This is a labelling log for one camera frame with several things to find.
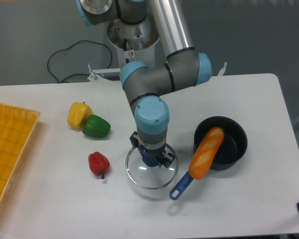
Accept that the yellow plastic basket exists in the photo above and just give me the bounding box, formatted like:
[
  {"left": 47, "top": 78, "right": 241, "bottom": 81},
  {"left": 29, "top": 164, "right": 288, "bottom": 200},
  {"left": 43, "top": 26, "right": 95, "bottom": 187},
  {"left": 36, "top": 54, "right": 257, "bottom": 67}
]
[{"left": 0, "top": 103, "right": 40, "bottom": 205}]

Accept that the green bell pepper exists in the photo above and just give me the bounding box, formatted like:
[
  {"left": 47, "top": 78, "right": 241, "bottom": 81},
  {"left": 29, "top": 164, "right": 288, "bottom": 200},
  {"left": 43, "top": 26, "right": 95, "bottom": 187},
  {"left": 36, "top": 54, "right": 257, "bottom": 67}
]
[{"left": 82, "top": 115, "right": 111, "bottom": 138}]

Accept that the orange toy baguette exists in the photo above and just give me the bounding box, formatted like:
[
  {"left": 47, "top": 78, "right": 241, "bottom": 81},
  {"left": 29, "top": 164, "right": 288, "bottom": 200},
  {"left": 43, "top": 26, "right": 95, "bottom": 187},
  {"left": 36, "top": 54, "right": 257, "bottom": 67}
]
[{"left": 188, "top": 127, "right": 225, "bottom": 180}]

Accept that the glass lid blue knob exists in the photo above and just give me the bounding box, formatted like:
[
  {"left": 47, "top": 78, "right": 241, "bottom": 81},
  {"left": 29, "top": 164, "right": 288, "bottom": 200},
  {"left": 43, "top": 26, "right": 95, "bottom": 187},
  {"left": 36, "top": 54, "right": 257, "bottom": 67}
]
[{"left": 125, "top": 145, "right": 179, "bottom": 190}]

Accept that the red bell pepper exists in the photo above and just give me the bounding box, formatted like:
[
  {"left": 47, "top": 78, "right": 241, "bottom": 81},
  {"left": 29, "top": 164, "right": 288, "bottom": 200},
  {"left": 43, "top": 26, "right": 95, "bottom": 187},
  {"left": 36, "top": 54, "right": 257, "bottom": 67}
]
[{"left": 88, "top": 151, "right": 110, "bottom": 179}]

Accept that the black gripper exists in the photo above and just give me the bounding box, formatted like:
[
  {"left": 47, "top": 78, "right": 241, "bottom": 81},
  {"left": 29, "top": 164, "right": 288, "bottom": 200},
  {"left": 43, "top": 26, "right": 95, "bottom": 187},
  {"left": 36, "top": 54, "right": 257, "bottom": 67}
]
[{"left": 130, "top": 131, "right": 175, "bottom": 168}]

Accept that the yellow bell pepper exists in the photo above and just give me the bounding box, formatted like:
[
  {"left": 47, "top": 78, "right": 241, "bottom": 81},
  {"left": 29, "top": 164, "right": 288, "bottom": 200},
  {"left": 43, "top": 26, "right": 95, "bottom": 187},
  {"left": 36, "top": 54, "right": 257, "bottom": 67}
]
[{"left": 67, "top": 102, "right": 93, "bottom": 130}]

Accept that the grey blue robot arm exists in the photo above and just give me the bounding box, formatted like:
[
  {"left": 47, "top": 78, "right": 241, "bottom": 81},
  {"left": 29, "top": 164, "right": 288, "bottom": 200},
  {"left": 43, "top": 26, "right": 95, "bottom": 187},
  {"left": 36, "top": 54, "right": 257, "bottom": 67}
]
[{"left": 77, "top": 0, "right": 212, "bottom": 167}]

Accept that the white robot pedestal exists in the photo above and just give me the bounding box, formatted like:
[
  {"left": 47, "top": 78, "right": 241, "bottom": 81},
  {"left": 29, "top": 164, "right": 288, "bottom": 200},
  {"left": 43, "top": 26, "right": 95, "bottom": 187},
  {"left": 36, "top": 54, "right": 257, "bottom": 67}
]
[{"left": 87, "top": 17, "right": 228, "bottom": 83}]

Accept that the dark blue saucepan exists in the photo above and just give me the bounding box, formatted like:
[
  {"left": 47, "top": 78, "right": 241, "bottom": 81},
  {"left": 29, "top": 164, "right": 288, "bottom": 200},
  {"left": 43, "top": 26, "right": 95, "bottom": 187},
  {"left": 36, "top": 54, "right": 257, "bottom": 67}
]
[{"left": 169, "top": 116, "right": 248, "bottom": 200}]

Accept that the black floor cable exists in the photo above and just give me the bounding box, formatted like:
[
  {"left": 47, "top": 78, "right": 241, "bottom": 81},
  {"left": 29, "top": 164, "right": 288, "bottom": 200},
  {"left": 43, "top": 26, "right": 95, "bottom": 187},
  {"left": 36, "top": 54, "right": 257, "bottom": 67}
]
[{"left": 47, "top": 40, "right": 113, "bottom": 84}]

